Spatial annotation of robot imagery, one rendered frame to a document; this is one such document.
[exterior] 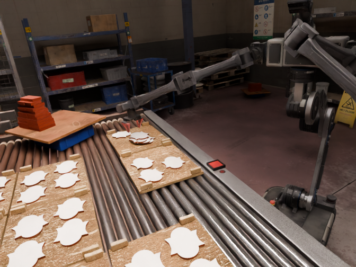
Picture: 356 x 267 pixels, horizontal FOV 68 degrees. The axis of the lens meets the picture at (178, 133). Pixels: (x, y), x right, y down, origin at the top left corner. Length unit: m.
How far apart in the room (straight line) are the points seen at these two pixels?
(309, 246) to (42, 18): 5.80
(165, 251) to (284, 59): 1.21
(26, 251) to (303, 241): 0.99
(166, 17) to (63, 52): 2.71
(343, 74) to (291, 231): 0.59
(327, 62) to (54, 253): 1.19
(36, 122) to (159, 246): 1.32
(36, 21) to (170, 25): 2.97
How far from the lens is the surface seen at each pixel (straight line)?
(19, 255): 1.17
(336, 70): 1.11
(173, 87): 1.48
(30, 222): 1.30
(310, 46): 1.12
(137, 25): 6.63
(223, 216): 1.14
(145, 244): 1.03
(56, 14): 6.17
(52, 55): 5.53
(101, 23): 5.67
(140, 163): 1.50
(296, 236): 1.11
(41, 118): 2.03
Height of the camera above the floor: 1.66
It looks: 23 degrees down
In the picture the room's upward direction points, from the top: 5 degrees counter-clockwise
